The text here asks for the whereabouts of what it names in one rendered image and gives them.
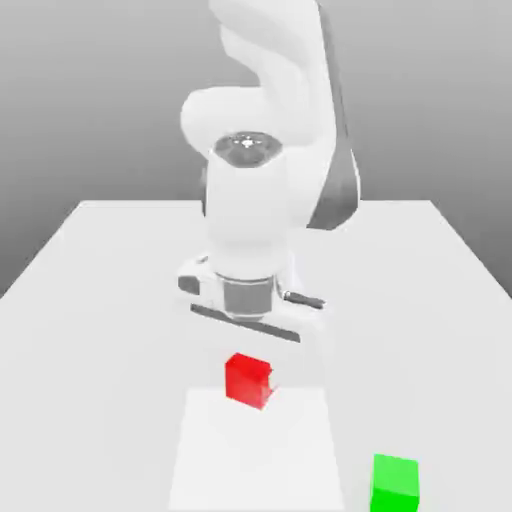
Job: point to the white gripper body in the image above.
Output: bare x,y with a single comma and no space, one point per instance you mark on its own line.
280,322

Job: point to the small green cube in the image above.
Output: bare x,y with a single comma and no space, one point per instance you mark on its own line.
394,484

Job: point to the small red cube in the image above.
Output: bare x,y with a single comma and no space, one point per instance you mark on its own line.
244,380

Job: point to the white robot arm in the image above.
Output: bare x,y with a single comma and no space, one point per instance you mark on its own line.
246,208

